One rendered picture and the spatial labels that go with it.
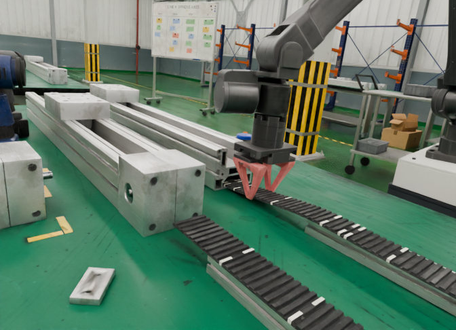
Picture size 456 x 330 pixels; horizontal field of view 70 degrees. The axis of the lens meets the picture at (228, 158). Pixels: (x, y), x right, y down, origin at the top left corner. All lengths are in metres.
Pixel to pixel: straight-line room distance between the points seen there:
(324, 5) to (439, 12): 8.03
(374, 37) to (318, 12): 8.55
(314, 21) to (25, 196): 0.50
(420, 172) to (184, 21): 5.93
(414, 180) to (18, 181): 0.77
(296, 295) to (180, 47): 6.28
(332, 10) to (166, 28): 6.25
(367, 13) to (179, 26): 4.80
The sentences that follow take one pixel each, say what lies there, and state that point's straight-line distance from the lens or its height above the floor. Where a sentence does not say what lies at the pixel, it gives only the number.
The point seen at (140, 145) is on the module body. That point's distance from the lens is 0.62.
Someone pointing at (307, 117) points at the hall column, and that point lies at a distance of 3.79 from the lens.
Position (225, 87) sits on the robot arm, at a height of 0.99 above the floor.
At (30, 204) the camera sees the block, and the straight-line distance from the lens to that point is 0.54.
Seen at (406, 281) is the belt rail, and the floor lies 0.79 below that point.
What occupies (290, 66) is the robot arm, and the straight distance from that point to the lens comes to 0.53.
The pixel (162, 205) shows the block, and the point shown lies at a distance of 0.48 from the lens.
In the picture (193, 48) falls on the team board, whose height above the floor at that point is 1.16.
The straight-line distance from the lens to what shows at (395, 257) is 0.47.
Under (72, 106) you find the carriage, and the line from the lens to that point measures 0.82.
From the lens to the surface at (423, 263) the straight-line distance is 0.48.
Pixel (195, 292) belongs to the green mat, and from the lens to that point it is 0.39.
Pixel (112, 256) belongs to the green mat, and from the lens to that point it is 0.45.
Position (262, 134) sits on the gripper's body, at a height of 0.91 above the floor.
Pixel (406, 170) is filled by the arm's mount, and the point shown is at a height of 0.82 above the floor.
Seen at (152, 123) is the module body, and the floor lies 0.86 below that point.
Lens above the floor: 1.03
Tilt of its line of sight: 17 degrees down
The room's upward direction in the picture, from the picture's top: 5 degrees clockwise
